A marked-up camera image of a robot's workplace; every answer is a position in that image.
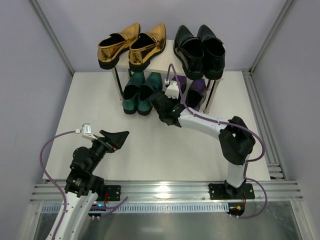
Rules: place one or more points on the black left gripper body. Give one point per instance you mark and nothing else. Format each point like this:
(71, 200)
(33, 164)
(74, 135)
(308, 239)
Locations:
(107, 144)

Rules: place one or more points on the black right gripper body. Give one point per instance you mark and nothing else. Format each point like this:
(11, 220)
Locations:
(161, 104)

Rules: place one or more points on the green loafer shoe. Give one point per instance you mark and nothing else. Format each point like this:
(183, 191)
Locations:
(152, 85)
(131, 92)

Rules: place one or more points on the purple loafer shoe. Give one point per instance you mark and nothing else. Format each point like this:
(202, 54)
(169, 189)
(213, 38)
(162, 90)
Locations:
(196, 94)
(182, 83)

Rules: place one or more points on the black loafer shoe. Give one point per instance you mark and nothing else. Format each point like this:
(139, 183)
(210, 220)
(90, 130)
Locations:
(214, 53)
(188, 49)

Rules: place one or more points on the gold loafer shoe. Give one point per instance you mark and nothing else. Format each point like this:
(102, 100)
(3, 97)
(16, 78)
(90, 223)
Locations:
(147, 46)
(110, 49)

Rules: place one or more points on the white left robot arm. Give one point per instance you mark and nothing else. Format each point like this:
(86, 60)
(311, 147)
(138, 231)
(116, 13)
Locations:
(82, 187)

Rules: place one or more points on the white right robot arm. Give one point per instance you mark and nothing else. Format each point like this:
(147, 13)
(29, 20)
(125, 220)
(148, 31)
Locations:
(236, 143)

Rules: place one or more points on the white two-tier shoe shelf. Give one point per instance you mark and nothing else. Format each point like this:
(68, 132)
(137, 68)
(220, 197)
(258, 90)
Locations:
(160, 64)

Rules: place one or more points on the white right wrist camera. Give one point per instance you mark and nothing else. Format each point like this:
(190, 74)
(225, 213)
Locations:
(172, 90)

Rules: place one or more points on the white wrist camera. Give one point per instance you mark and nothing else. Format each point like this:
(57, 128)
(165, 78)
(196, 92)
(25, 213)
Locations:
(86, 132)
(172, 90)

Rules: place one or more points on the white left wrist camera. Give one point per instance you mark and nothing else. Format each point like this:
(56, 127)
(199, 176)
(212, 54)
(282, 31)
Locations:
(86, 132)

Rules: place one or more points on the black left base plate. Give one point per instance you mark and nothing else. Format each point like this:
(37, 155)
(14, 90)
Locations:
(110, 193)

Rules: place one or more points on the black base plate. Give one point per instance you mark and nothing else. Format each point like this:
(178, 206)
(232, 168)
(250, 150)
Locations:
(110, 193)
(224, 191)

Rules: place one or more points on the slotted grey cable duct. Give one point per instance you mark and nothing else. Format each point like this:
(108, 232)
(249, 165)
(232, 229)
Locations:
(151, 208)

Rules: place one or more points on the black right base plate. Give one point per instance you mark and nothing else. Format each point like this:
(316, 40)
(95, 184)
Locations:
(224, 191)

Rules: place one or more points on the aluminium mounting rail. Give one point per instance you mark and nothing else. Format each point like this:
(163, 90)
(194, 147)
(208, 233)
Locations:
(171, 191)

